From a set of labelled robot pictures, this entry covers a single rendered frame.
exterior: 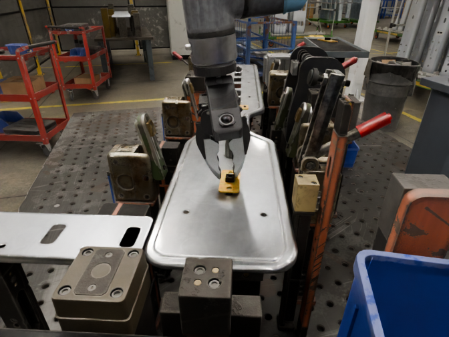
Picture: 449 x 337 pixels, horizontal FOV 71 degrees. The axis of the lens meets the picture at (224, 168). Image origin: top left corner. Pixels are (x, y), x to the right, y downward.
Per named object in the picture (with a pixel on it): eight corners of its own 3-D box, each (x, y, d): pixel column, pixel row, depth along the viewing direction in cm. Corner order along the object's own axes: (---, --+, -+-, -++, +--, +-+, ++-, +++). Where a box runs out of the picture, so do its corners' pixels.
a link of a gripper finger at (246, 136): (252, 150, 58) (244, 105, 54) (254, 153, 57) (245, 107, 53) (228, 154, 59) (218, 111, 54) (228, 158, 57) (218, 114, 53)
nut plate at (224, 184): (222, 170, 64) (222, 165, 63) (240, 171, 63) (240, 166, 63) (218, 192, 56) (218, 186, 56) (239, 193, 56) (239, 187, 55)
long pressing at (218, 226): (215, 65, 164) (215, 63, 163) (258, 66, 163) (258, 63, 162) (137, 268, 44) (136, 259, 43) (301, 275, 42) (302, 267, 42)
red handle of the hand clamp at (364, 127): (298, 150, 58) (383, 106, 53) (304, 159, 59) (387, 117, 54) (303, 160, 54) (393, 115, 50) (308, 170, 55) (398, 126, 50)
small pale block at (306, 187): (276, 316, 69) (294, 173, 51) (292, 317, 69) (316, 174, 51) (277, 331, 66) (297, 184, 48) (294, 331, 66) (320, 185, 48)
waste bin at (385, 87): (344, 120, 371) (357, 56, 335) (383, 117, 381) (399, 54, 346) (370, 137, 328) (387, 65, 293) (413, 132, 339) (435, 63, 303)
